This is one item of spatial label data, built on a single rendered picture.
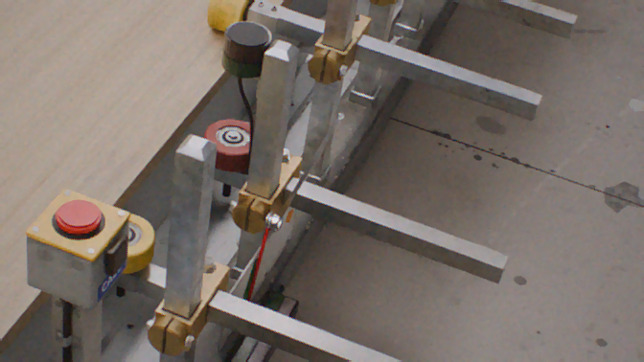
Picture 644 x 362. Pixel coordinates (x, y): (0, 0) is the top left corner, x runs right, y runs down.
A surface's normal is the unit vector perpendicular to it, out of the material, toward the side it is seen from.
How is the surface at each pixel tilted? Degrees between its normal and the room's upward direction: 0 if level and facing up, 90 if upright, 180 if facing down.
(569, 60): 0
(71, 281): 90
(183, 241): 90
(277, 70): 90
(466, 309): 0
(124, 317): 0
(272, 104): 90
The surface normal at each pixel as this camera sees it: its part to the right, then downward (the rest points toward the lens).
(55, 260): -0.37, 0.57
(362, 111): 0.14, -0.75
